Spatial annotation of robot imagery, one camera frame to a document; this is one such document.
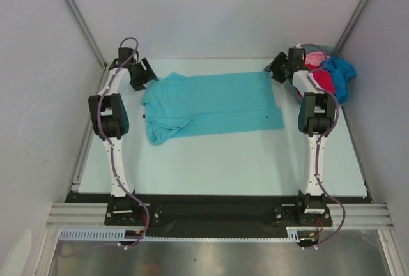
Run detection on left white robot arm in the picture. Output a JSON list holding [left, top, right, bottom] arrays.
[[88, 45, 158, 226]]

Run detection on right aluminium corner post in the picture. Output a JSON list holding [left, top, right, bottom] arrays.
[[335, 0, 370, 52]]

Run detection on pink t-shirt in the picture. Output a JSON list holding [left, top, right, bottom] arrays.
[[305, 51, 329, 69]]

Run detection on grey plastic basket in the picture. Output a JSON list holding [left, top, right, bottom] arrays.
[[291, 44, 356, 105]]

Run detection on red t-shirt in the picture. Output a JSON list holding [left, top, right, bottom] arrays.
[[292, 70, 336, 96]]

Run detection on left aluminium corner post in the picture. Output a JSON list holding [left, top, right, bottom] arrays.
[[63, 0, 107, 68]]

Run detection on blue t-shirt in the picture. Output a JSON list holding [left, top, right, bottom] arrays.
[[321, 57, 357, 104]]

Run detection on aluminium corner post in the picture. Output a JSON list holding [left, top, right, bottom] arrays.
[[63, 0, 107, 68], [335, 0, 370, 52]]

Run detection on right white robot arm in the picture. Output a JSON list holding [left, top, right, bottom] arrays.
[[265, 44, 339, 229]]

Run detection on teal t-shirt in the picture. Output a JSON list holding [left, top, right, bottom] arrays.
[[143, 72, 284, 145]]

